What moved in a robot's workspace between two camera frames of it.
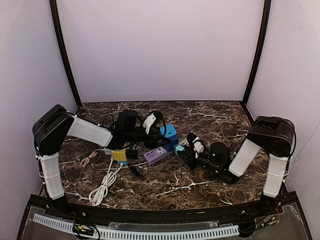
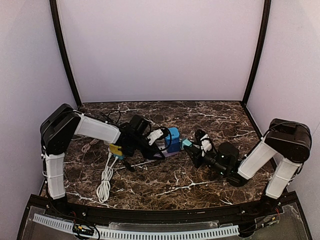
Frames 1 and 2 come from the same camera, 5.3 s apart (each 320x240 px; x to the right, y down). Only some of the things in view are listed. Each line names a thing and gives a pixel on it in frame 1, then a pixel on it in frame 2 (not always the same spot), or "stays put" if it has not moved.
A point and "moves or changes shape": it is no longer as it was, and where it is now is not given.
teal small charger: [177, 148] moves or changes shape
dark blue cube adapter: [169, 146] stays put
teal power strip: [125, 162] to [121, 157]
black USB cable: [103, 119] to [111, 112]
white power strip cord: [98, 196] moves or changes shape
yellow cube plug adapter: [119, 155] moves or changes shape
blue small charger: [170, 130] moves or changes shape
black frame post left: [55, 10] stays put
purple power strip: [156, 154] moves or changes shape
